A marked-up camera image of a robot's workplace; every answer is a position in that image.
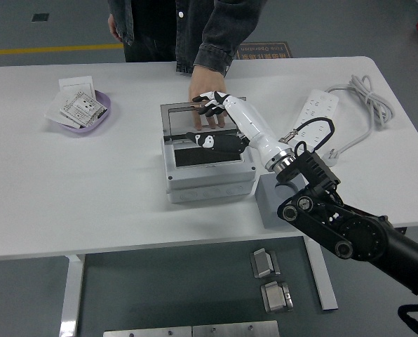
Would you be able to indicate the person's right forearm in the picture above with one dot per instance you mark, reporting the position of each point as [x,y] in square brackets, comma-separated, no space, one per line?
[123,17]

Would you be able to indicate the black table control panel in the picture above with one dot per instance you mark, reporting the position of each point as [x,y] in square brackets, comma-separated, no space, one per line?
[402,230]

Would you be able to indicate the brown floor sign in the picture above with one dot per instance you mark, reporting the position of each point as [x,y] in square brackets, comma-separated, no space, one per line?
[265,51]

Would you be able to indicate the black floor hatch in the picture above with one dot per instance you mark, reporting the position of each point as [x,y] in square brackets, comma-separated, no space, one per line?
[40,17]

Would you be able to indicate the person's left forearm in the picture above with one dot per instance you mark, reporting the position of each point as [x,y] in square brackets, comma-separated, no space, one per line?
[226,31]

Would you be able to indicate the grey metal plate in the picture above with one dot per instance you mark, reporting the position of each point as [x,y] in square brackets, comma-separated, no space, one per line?
[146,332]
[233,330]

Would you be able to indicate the white flat wall panel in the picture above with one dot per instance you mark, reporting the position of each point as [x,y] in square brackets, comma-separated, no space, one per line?
[54,109]

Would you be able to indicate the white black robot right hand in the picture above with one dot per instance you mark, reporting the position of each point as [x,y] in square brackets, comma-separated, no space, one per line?
[251,123]

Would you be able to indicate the grey cube with round hole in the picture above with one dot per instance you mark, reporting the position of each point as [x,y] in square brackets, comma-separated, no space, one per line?
[268,203]

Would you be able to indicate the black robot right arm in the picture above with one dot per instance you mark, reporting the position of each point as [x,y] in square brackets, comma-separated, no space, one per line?
[356,231]

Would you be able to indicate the person's left hand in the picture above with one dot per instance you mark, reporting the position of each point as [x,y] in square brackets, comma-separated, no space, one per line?
[207,82]

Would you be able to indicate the purple plastic tray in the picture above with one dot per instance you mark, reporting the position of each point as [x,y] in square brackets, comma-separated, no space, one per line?
[89,129]

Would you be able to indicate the socket panel with printed back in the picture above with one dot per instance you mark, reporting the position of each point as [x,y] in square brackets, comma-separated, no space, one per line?
[81,109]

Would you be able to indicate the person torso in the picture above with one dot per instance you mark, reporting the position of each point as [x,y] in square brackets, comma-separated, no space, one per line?
[153,28]

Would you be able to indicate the white table leg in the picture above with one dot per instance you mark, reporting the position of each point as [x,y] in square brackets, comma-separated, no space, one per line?
[72,298]
[326,288]

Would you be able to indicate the person's right hand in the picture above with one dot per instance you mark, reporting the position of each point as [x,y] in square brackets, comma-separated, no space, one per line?
[113,29]

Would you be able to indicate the small metal block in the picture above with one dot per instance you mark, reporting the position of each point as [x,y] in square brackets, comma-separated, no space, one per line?
[263,263]
[275,298]

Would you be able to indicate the grey enclosure box with lid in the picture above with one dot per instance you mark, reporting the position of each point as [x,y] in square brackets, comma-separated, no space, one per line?
[209,182]

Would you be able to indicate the plain white switch plate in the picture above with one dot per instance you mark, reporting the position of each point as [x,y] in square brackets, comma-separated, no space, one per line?
[75,84]

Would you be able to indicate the white power strip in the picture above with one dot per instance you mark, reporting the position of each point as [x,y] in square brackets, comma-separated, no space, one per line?
[317,105]

